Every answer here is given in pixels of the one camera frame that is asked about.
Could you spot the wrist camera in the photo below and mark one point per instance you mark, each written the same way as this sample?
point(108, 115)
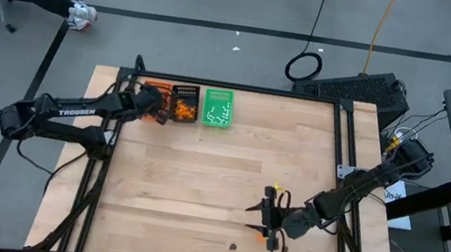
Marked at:
point(147, 98)
point(298, 224)

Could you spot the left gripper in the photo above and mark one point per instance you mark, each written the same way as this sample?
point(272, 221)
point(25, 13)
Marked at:
point(162, 110)

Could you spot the white paper sheet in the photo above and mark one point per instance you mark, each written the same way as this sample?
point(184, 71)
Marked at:
point(399, 212)

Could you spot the green plastic basket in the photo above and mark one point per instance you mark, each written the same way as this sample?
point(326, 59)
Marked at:
point(218, 97)

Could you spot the orange plastic basket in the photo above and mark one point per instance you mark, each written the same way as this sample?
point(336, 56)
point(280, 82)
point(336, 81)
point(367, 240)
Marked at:
point(164, 87)

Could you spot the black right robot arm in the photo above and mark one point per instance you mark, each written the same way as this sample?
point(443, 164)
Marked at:
point(358, 184)

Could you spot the black plastic basket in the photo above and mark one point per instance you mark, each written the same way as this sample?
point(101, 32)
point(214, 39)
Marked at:
point(176, 92)

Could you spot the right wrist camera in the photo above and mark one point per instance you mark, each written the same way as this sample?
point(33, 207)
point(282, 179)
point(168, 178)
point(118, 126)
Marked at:
point(298, 224)

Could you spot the translucent smoky plastic skull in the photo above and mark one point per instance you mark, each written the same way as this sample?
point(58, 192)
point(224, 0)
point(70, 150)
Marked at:
point(232, 246)

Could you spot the black computer tower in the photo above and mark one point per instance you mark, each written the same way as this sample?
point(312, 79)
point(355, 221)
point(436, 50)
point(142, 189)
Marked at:
point(354, 89)

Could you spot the white shoe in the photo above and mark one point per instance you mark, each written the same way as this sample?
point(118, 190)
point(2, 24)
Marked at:
point(82, 9)
point(79, 24)

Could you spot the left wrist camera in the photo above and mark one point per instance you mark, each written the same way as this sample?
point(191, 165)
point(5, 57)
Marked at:
point(147, 98)

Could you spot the power strip with plugs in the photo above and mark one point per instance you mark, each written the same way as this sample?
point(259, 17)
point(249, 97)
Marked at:
point(396, 139)

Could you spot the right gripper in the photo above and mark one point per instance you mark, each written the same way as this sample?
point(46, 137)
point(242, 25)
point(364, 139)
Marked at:
point(271, 221)

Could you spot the yellow tag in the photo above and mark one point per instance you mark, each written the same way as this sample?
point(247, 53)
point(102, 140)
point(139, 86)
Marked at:
point(278, 187)

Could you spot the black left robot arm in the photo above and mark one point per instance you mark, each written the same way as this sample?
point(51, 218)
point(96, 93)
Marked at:
point(77, 109)

